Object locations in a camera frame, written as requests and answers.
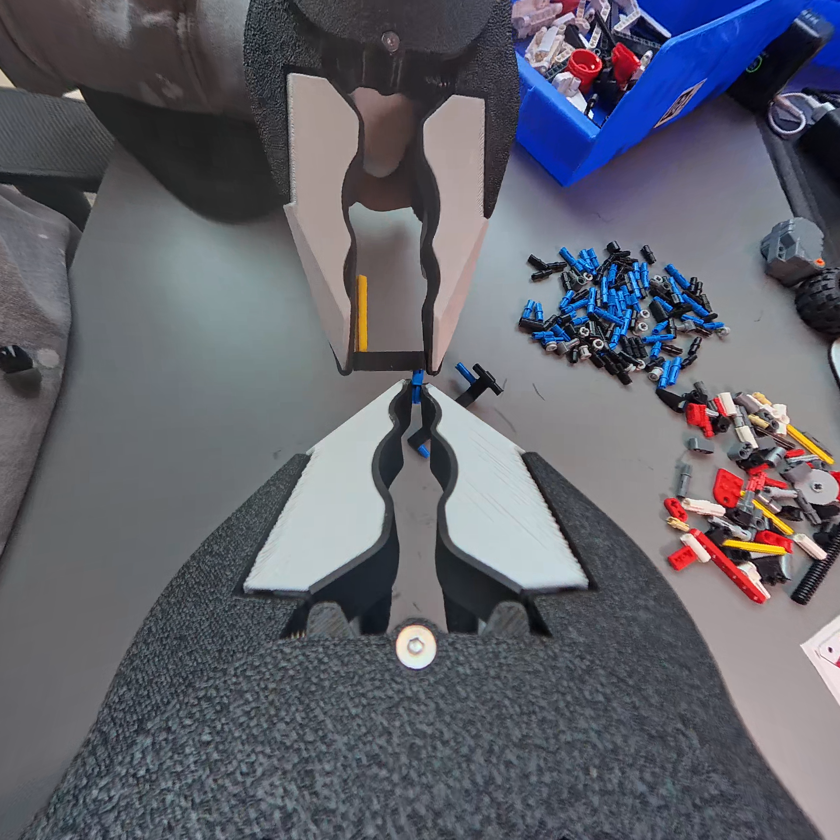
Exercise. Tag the black power bank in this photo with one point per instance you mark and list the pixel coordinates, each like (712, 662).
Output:
(781, 59)

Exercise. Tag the person's grey printed sweatshirt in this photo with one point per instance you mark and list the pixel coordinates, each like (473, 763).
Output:
(33, 275)

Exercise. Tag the person's left forearm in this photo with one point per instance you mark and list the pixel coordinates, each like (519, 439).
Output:
(98, 46)

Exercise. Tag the pile of blue black pins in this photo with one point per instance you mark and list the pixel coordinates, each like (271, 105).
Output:
(623, 315)

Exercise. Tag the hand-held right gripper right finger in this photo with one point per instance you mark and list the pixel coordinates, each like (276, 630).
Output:
(505, 512)

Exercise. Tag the black rubber tyre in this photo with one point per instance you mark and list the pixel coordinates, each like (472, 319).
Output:
(820, 302)

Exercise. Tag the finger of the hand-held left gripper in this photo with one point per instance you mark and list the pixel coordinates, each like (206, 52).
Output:
(456, 197)
(315, 184)

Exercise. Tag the long black ribbed rod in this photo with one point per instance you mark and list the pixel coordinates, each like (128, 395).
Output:
(817, 564)

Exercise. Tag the black angled technic beam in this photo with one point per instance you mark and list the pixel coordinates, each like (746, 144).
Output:
(387, 361)

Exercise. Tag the heap of white red pieces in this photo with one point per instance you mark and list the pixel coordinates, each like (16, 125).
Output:
(584, 52)

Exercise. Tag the black cross connector blue pin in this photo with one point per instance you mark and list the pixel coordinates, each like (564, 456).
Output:
(482, 384)

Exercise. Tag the white sticker sheet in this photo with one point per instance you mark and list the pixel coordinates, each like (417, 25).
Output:
(825, 659)

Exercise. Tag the pile of mixed colour pieces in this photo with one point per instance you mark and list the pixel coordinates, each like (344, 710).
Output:
(748, 485)

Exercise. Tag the black office chair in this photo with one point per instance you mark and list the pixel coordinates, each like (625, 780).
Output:
(46, 138)

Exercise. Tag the person's left hand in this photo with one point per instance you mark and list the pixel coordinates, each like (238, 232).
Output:
(384, 193)

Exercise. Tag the black connector with blue pin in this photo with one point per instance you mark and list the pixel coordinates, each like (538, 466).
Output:
(420, 441)

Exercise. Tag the yellow technic axle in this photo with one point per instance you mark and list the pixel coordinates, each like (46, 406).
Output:
(361, 315)

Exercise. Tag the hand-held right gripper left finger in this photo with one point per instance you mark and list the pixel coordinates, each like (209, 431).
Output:
(328, 512)

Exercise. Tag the small black clip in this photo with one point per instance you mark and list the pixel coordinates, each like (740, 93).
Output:
(19, 364)

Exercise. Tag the blue storage bin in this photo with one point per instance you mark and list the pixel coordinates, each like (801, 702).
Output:
(689, 85)

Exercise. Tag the grey toy motor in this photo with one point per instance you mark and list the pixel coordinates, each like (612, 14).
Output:
(791, 249)

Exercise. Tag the grey desk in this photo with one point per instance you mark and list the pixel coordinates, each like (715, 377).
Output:
(197, 328)

